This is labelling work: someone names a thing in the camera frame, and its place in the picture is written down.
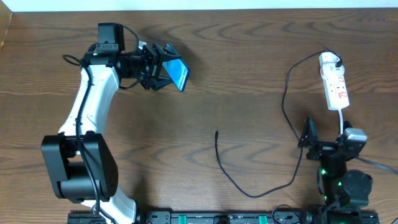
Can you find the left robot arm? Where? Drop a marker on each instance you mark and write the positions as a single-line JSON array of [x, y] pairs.
[[79, 163]]

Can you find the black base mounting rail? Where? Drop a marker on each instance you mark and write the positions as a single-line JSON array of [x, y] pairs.
[[164, 217]]

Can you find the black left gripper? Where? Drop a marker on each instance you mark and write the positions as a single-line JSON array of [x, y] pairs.
[[149, 66]]

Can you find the white charger plug adapter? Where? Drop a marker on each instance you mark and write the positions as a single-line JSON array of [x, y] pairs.
[[330, 62]]

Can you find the blue Galaxy smartphone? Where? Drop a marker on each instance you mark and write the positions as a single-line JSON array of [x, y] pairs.
[[177, 69]]

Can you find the white power strip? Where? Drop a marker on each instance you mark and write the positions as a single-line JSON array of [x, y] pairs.
[[335, 87]]

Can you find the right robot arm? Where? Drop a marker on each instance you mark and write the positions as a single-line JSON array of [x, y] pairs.
[[345, 191]]

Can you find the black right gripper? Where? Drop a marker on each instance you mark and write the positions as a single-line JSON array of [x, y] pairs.
[[325, 149]]

